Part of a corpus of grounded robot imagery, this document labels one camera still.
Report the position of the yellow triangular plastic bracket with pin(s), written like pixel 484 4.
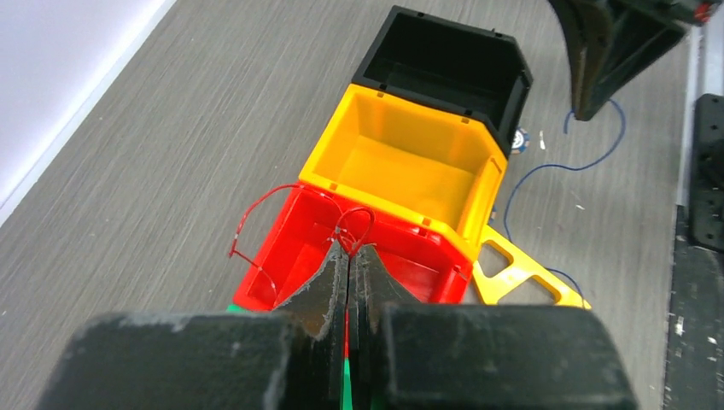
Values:
pixel 520 269

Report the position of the yellow plastic bin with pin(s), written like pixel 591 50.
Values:
pixel 422 165

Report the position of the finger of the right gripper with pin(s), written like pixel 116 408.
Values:
pixel 611 42

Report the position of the red plastic bin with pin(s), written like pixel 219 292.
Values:
pixel 431 268

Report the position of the poker chip near black bin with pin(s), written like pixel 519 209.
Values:
pixel 520 141

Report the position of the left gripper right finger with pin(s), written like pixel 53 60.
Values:
pixel 371 287

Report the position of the black plastic bin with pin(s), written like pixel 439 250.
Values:
pixel 460 69

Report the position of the green plastic bin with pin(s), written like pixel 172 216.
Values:
pixel 346 385

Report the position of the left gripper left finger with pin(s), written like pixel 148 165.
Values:
pixel 319 305

